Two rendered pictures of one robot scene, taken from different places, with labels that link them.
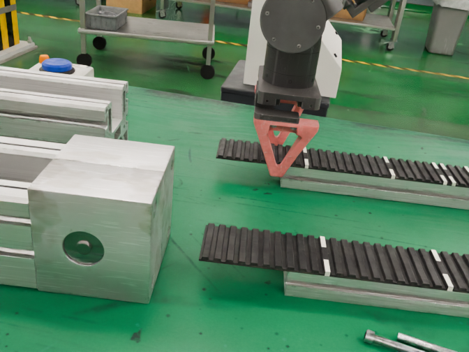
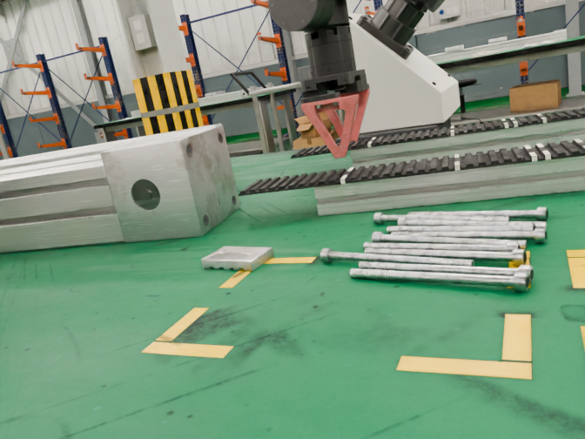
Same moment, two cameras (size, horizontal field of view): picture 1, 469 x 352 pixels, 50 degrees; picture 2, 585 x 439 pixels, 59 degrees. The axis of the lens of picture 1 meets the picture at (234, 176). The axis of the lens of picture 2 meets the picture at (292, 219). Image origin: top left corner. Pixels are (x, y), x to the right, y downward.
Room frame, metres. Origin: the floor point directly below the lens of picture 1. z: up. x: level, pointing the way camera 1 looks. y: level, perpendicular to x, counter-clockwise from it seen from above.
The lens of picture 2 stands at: (-0.13, -0.19, 0.91)
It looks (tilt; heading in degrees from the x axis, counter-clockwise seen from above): 15 degrees down; 19
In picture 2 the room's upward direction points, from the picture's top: 11 degrees counter-clockwise
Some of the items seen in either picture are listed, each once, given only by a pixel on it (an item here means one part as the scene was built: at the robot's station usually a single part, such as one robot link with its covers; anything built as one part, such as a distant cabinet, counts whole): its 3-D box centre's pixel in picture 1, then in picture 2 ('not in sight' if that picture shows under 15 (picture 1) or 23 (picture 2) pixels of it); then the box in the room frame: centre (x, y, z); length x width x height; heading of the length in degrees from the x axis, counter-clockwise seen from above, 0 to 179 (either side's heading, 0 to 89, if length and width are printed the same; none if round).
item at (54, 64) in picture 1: (57, 68); not in sight; (0.67, 0.26, 0.84); 0.04 x 0.04 x 0.02
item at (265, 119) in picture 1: (281, 133); (336, 118); (0.51, -0.05, 0.85); 0.07 x 0.07 x 0.09; 0
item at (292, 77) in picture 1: (290, 63); (332, 59); (0.54, -0.05, 0.92); 0.10 x 0.07 x 0.07; 0
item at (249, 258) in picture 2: not in sight; (237, 258); (0.22, -0.01, 0.78); 0.05 x 0.03 x 0.01; 74
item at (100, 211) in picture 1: (113, 207); (181, 179); (0.36, 0.10, 0.83); 0.12 x 0.09 x 0.10; 179
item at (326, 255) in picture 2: not in sight; (391, 259); (0.20, -0.14, 0.78); 0.11 x 0.01 x 0.01; 73
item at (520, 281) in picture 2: not in sight; (431, 277); (0.16, -0.16, 0.78); 0.11 x 0.01 x 0.01; 72
